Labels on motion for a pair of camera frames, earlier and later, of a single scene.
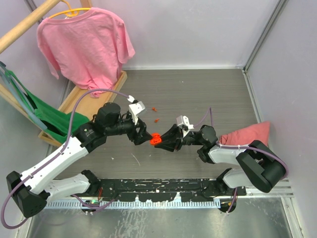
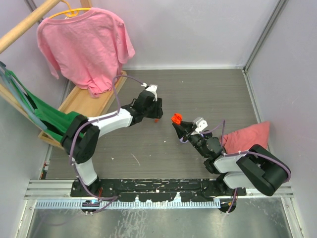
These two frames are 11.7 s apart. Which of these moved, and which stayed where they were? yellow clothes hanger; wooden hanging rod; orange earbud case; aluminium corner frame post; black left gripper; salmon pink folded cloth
Moved: black left gripper; orange earbud case
Stayed: salmon pink folded cloth; aluminium corner frame post; wooden hanging rod; yellow clothes hanger
